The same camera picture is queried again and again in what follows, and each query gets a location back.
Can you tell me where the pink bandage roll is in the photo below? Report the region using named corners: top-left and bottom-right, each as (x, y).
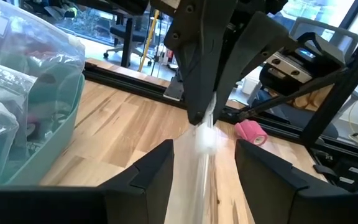
top-left (234, 119), bottom-right (269, 146)

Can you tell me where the black desk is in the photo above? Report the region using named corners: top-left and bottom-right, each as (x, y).
top-left (70, 0), bottom-right (150, 68)

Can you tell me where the grey metal bracket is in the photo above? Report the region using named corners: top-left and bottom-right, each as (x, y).
top-left (162, 76), bottom-right (185, 102)

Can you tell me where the clear plastic zip bag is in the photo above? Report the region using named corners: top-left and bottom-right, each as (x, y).
top-left (165, 91), bottom-right (229, 224)

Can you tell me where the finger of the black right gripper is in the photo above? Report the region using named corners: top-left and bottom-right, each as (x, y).
top-left (163, 0), bottom-right (239, 126)
top-left (213, 11), bottom-right (291, 122)

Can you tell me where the white container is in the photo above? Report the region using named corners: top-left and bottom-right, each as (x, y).
top-left (240, 75), bottom-right (260, 96)

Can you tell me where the black office chair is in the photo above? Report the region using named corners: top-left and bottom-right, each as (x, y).
top-left (103, 24), bottom-right (152, 67)

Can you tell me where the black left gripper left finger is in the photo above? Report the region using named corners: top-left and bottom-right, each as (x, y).
top-left (0, 139), bottom-right (175, 224)

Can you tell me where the black controller box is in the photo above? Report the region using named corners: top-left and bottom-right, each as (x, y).
top-left (311, 146), bottom-right (358, 194)

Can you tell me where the teal plastic bin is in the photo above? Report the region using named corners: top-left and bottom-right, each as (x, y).
top-left (0, 73), bottom-right (86, 187)

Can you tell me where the yellow hanging cord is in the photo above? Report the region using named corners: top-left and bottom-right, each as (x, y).
top-left (137, 9), bottom-right (160, 73)

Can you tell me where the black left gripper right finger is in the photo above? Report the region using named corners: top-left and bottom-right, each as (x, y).
top-left (234, 139), bottom-right (358, 224)

